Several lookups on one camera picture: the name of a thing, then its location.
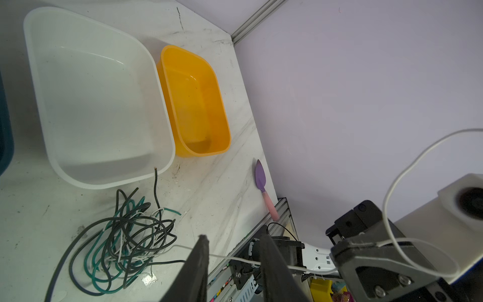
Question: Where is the yellow plastic bin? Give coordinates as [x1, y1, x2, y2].
[157, 45, 231, 157]

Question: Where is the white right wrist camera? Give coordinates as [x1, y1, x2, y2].
[395, 174, 482, 277]

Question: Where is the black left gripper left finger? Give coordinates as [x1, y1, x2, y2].
[160, 235, 209, 302]

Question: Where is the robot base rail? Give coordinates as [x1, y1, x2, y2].
[207, 198, 304, 301]

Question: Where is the purple pink spatula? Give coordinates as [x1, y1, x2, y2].
[254, 160, 279, 222]

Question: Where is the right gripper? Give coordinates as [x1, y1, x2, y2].
[326, 200, 453, 301]

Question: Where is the cable bundle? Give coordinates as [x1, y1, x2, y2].
[44, 167, 187, 302]

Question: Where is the white plastic bin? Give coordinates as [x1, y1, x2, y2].
[23, 7, 176, 190]

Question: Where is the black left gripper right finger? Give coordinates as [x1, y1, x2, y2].
[260, 235, 309, 302]

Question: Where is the teal plastic bin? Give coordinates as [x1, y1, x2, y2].
[0, 79, 15, 174]

